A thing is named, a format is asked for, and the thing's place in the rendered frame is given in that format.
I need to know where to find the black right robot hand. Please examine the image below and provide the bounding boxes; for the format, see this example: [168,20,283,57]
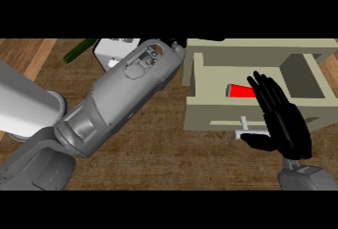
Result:
[239,70,314,161]

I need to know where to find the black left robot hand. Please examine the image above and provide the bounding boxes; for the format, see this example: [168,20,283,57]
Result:
[162,38,226,47]

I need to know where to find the beige drawer front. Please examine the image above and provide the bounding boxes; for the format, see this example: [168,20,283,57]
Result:
[181,96,338,132]

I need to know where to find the beige wooden cabinet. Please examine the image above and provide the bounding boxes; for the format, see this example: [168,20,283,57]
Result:
[181,38,338,101]

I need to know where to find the white box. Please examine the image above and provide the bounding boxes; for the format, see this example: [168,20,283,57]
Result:
[91,38,143,72]

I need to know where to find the green cucumber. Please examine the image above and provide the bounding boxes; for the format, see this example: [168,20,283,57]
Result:
[62,38,99,64]

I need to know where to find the pale grey drawer handle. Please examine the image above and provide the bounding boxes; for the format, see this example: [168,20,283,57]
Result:
[232,115,271,140]

